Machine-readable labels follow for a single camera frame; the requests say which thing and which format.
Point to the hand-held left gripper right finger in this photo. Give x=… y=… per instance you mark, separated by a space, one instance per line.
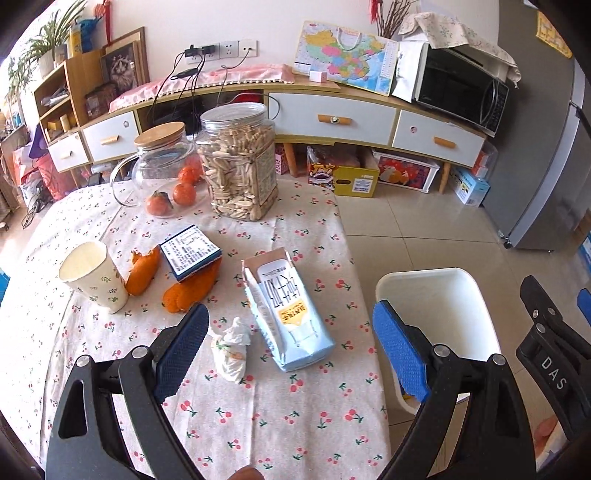
x=399 y=350

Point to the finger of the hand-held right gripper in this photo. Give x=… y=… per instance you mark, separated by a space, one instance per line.
x=585 y=304
x=554 y=364

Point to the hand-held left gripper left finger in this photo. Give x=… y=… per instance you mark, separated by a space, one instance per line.
x=182 y=350

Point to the white wrapper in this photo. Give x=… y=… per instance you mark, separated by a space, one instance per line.
x=231 y=360

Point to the large orange peel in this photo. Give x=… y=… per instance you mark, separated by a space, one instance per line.
x=184 y=293

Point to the white plastic bin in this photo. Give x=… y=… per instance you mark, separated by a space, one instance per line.
x=443 y=304

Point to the small orange peel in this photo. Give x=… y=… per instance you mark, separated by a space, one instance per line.
x=143 y=277

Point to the small blue white box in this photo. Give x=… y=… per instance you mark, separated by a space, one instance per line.
x=189 y=251

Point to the light blue milk carton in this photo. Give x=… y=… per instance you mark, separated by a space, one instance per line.
x=295 y=332

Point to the floral paper cup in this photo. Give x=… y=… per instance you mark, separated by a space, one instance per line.
x=97 y=286

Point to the person's left hand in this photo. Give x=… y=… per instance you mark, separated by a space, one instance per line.
x=247 y=474

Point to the cherry print tablecloth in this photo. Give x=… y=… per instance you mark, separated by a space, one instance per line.
x=286 y=415

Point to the tangerine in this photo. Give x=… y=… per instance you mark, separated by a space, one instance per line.
x=189 y=175
x=183 y=194
x=159 y=204

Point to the grey refrigerator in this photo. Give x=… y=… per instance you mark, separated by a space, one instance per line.
x=545 y=152

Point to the blue white carton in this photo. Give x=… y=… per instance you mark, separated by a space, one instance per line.
x=471 y=187

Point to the clear plastic container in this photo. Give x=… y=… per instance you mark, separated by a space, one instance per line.
x=485 y=159

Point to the yellow cardboard box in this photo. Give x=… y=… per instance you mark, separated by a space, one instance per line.
x=351 y=180

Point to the red white storage box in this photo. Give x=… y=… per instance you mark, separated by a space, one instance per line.
x=406 y=170

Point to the clear jar of seeds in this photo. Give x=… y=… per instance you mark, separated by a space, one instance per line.
x=238 y=175

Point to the glass teapot bamboo lid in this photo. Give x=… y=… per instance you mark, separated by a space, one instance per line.
x=157 y=166

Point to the small pink box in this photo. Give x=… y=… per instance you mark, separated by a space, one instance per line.
x=281 y=159

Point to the white drawer red sticker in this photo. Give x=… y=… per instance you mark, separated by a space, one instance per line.
x=438 y=138

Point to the red plastic bag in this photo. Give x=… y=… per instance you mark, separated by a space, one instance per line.
x=51 y=177

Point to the white drawer round lock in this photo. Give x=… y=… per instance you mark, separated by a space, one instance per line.
x=111 y=134

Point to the small white cabinet drawer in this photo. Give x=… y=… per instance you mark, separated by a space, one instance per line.
x=69 y=152

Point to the wide white cabinet drawer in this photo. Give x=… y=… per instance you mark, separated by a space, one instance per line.
x=332 y=113

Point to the black microwave oven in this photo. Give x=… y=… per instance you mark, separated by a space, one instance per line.
x=457 y=87

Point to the long wooden cabinet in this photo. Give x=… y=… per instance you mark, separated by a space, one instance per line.
x=360 y=99

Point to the dark wicker box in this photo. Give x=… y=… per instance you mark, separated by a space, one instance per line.
x=101 y=101

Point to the yellow paper note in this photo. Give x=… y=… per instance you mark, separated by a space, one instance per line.
x=554 y=34

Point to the pink lace cloth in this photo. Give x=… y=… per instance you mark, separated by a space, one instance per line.
x=217 y=78

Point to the white paper bag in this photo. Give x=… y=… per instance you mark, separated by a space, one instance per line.
x=408 y=74

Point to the wooden shelf unit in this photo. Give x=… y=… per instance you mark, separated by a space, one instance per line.
x=78 y=87

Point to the small white cube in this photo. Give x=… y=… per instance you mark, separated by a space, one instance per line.
x=318 y=76

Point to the framed cat picture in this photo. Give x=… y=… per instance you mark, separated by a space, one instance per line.
x=124 y=62

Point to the colourful map bag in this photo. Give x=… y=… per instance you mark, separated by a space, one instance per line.
x=346 y=60

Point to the floral dust cloth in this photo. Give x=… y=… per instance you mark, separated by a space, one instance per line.
x=457 y=32

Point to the yellow bottle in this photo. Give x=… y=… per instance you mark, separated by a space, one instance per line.
x=74 y=41

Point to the bundle of dry twigs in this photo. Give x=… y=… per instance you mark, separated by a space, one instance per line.
x=397 y=18

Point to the potted spider plant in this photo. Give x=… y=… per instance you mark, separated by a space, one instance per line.
x=46 y=37

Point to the red tassel hat decoration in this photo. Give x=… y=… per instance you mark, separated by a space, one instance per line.
x=375 y=9

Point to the white wall sockets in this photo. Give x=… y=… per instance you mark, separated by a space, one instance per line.
x=235 y=48

